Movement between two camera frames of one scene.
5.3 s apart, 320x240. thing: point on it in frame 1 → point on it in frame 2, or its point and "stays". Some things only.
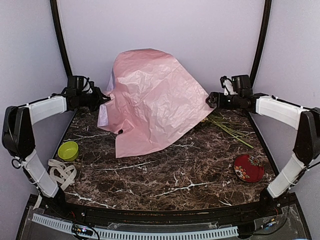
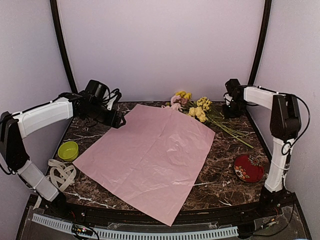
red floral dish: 249,168 stays
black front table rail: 261,208 stays
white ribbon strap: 61,173 stays
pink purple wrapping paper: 150,100 → 154,158
